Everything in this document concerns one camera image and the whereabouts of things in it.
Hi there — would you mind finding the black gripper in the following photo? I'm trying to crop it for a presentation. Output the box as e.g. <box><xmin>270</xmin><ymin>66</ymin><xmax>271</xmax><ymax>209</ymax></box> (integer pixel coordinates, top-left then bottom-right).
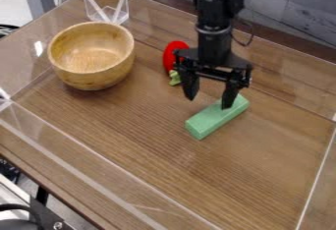
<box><xmin>174</xmin><ymin>48</ymin><xmax>254</xmax><ymax>109</ymax></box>

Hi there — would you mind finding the green foam stick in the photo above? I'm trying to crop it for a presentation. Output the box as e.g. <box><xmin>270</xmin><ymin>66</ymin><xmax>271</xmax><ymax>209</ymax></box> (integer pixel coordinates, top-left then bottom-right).
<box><xmin>186</xmin><ymin>94</ymin><xmax>250</xmax><ymax>140</ymax></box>

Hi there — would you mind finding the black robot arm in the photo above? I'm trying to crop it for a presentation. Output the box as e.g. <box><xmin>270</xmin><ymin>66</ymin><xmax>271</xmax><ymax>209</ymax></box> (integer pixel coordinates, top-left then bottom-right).
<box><xmin>174</xmin><ymin>0</ymin><xmax>254</xmax><ymax>109</ymax></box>

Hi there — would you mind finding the brown wooden bowl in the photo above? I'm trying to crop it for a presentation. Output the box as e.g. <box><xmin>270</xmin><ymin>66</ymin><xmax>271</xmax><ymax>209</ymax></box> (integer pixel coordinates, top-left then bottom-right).
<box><xmin>47</xmin><ymin>22</ymin><xmax>135</xmax><ymax>90</ymax></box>

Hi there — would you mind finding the red toy strawberry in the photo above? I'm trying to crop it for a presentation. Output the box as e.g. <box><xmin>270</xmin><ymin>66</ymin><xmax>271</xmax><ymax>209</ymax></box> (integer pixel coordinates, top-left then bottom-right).
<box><xmin>163</xmin><ymin>40</ymin><xmax>190</xmax><ymax>86</ymax></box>

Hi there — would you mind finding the black metal table leg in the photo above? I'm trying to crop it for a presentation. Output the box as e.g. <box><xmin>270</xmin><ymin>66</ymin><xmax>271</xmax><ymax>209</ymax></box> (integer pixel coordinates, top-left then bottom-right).
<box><xmin>37</xmin><ymin>187</ymin><xmax>49</xmax><ymax>205</ymax></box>

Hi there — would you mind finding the clear acrylic enclosure wall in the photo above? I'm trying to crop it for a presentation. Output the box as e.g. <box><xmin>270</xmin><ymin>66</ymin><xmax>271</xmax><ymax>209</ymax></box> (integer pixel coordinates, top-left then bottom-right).
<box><xmin>0</xmin><ymin>0</ymin><xmax>336</xmax><ymax>230</ymax></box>

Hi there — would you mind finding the clear acrylic corner bracket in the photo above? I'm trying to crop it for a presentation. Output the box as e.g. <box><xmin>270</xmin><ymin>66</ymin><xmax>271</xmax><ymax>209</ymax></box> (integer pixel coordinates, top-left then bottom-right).
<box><xmin>85</xmin><ymin>0</ymin><xmax>130</xmax><ymax>25</ymax></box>

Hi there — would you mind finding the black cable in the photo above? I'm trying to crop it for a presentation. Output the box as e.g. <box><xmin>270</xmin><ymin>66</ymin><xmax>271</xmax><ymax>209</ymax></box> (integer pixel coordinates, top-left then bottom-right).
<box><xmin>0</xmin><ymin>202</ymin><xmax>45</xmax><ymax>230</ymax></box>

